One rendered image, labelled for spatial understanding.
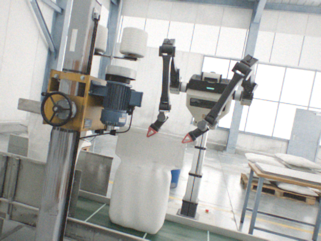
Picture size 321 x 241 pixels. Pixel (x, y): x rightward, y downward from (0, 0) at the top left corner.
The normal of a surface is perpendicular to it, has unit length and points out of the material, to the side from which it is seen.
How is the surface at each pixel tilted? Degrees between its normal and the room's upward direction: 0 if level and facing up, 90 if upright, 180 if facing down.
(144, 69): 90
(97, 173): 90
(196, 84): 130
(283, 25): 90
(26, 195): 90
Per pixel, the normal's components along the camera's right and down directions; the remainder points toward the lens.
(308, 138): -0.19, 0.02
